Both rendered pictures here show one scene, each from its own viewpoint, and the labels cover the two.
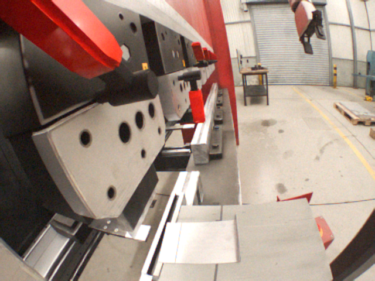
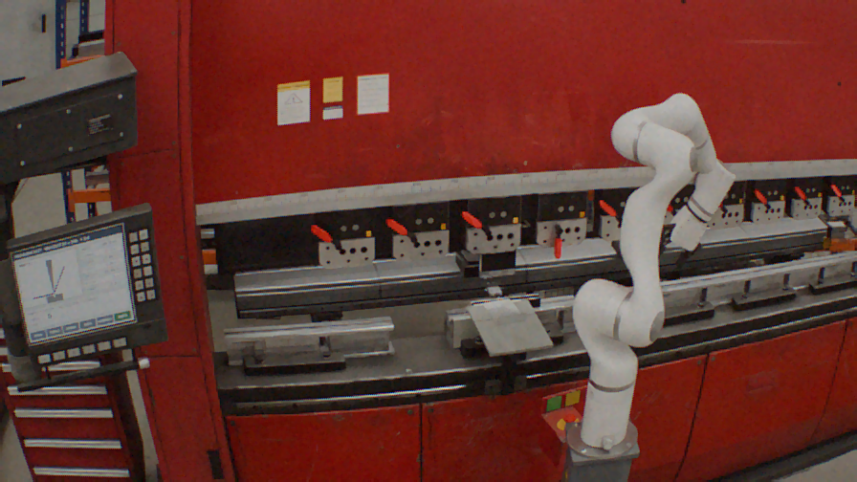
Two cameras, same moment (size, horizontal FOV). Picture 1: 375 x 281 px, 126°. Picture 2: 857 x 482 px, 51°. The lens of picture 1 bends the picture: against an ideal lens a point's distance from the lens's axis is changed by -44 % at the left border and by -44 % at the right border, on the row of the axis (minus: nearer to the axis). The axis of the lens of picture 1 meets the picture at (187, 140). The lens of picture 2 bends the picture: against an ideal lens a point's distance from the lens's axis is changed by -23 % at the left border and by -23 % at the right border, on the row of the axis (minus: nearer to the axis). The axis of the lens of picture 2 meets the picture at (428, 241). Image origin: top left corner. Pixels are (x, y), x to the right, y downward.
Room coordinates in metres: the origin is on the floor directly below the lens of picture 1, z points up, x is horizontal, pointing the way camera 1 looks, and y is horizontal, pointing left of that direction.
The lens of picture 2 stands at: (-1.35, -2.37, 2.59)
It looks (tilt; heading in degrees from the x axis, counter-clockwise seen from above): 26 degrees down; 62
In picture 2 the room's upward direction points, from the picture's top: straight up
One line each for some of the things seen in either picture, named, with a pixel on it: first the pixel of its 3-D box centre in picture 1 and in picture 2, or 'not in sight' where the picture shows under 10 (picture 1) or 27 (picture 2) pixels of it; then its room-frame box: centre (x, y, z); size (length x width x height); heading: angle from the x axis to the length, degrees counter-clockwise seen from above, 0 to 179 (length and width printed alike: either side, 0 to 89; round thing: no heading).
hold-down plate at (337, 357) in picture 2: not in sight; (293, 363); (-0.42, 0.19, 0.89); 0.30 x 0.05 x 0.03; 164
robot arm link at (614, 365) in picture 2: not in sight; (607, 332); (0.03, -0.65, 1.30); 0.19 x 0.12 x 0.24; 112
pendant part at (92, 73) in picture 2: not in sight; (57, 237); (-1.15, 0.02, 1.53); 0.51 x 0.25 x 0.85; 0
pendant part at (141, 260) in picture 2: not in sight; (83, 285); (-1.10, -0.07, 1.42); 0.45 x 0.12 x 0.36; 0
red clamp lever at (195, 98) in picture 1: (193, 98); (558, 241); (0.30, -0.02, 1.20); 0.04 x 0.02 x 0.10; 74
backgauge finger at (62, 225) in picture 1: (96, 220); (485, 272); (0.22, 0.23, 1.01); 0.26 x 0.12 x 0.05; 74
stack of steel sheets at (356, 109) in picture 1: (356, 109); not in sight; (2.23, -3.91, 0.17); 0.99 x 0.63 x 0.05; 153
